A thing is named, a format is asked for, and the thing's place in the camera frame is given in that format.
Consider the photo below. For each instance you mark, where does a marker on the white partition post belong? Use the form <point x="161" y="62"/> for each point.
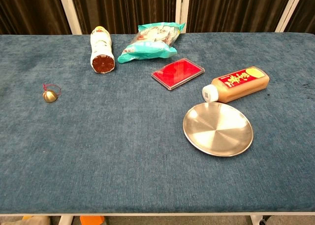
<point x="290" y="10"/>
<point x="182" y="6"/>
<point x="69" y="12"/>

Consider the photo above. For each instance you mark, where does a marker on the blue tablecloth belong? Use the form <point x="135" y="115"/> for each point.
<point x="123" y="156"/>

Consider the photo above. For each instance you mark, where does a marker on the dark brown curtain panel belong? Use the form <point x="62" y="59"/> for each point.
<point x="123" y="10"/>
<point x="29" y="10"/>
<point x="236" y="8"/>
<point x="305" y="15"/>

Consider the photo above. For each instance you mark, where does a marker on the red clear plastic case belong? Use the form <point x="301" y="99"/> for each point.
<point x="177" y="73"/>

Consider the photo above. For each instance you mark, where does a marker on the brown sauce bottle red label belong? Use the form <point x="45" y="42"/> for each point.
<point x="241" y="86"/>

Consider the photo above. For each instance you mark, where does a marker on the white label tea bottle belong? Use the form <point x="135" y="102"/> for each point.
<point x="102" y="50"/>

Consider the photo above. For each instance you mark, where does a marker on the orange plastic object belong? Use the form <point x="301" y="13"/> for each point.
<point x="91" y="220"/>

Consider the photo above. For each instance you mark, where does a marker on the round stainless steel plate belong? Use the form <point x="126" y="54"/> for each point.
<point x="217" y="129"/>

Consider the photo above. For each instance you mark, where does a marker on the teal snack bag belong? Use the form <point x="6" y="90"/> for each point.
<point x="150" y="46"/>

